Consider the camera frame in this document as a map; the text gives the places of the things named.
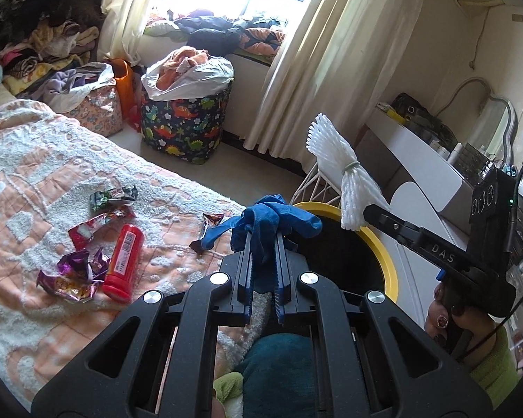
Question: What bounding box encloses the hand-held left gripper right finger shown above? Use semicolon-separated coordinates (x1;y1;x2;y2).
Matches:
274;231;494;418

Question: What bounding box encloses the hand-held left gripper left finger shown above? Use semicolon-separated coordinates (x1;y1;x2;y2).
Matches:
30;231;255;418

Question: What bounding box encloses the yellow-rimmed black trash bin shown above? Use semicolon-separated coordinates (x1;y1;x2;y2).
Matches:
289;201;399;304

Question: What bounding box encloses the blue rubber glove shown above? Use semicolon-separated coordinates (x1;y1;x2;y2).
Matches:
199;193;323;293

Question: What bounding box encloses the dark brown snack wrapper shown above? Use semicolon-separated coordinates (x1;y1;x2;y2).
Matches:
188;212;226;254

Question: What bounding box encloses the white foam fruit net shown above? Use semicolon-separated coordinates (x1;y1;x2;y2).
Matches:
307;114;392;232

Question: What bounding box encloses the red plastic bottle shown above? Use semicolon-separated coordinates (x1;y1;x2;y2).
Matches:
102;223;146;305

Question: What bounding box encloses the green and black snack wrapper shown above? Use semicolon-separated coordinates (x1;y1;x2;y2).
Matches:
89;185;139;212

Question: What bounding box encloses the red and white snack wrapper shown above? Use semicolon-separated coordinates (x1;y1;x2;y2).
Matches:
68;208;136;252

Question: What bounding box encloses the purple snack wrapper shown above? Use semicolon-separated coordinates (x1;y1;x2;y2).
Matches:
37;247;111;304

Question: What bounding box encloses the person's right forearm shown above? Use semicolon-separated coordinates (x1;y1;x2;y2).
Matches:
461;326;523;398

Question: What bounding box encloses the person's right hand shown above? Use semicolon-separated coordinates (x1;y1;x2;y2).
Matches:
423;285;500;358

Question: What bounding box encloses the white dressing table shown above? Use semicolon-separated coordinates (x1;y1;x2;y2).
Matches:
365;107;477;224

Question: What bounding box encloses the teal plush cloth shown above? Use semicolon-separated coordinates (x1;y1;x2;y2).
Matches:
234;332;320;418

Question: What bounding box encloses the clear cosmetic organizer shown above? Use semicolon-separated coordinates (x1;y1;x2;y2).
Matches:
453;143;498;184

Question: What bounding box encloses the green plush cloth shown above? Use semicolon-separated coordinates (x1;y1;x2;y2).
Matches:
213;371;245;407

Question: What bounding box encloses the black bag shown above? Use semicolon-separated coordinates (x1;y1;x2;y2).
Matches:
389;92;457;145

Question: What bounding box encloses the silver-framed mirror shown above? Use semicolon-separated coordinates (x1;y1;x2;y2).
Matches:
461;76;518;164

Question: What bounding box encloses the dinosaur print laundry bag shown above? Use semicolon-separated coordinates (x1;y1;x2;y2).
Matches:
139;82;234;166

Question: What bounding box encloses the wide cream curtain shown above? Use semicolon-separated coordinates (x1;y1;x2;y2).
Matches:
243;0;424;163

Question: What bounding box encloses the white bag of orange clothes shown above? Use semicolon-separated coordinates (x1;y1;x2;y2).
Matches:
141;45;235;102

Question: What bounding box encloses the peach patterned blanket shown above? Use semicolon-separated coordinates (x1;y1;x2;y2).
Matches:
0;99;262;412

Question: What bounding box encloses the orange shopping bag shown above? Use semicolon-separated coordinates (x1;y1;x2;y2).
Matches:
110;58;143;132

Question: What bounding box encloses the white air conditioner pipe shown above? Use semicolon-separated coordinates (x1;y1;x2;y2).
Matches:
452;0;505;71

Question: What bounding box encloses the pile of clothes on windowsill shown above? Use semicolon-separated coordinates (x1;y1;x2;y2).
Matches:
145;8;289;58

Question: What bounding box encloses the white cloth on floral bag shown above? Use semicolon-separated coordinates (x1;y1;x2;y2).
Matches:
47;62;115;113

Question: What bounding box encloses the narrow cream curtain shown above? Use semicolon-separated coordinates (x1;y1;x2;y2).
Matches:
99;0;176;69

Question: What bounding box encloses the pile of clothes on bed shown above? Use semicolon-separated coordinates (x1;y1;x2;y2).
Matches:
0;0;106;97

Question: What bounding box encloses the white wire-leg stool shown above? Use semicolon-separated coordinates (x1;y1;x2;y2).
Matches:
293;157;346;206

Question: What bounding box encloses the black cable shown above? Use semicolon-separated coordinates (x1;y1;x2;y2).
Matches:
505;154;523;254

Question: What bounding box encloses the grey hose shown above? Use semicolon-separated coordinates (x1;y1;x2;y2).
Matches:
431;76;492;115

